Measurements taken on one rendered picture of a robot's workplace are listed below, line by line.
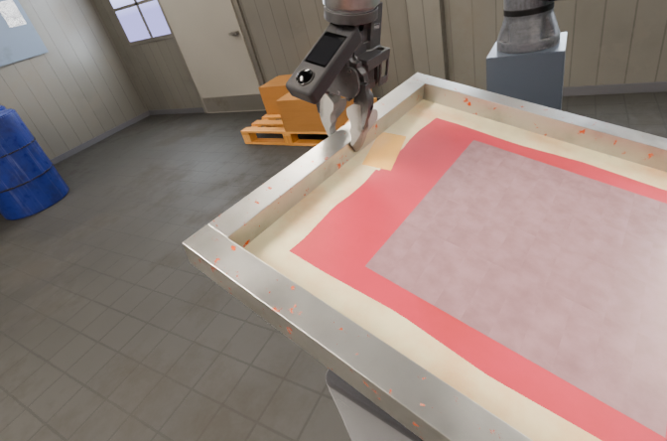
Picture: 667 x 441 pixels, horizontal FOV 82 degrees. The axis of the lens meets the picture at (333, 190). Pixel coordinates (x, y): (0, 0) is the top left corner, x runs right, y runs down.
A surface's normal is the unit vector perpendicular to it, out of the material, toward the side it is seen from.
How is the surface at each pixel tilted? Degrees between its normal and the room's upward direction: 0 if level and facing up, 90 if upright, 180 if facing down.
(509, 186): 15
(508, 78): 90
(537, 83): 90
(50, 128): 90
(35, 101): 90
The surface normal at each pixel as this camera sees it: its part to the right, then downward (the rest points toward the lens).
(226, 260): -0.02, -0.76
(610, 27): -0.46, 0.55
